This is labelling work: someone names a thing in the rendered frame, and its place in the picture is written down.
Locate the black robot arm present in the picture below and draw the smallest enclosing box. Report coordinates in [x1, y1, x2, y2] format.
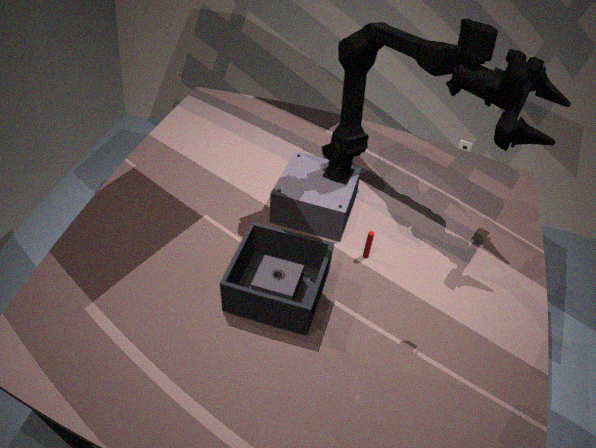
[322, 18, 532, 184]

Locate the dark red peg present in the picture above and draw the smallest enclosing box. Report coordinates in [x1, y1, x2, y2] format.
[363, 231, 375, 258]

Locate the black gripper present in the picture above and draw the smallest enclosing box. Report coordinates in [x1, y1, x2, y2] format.
[479, 57, 571, 151]

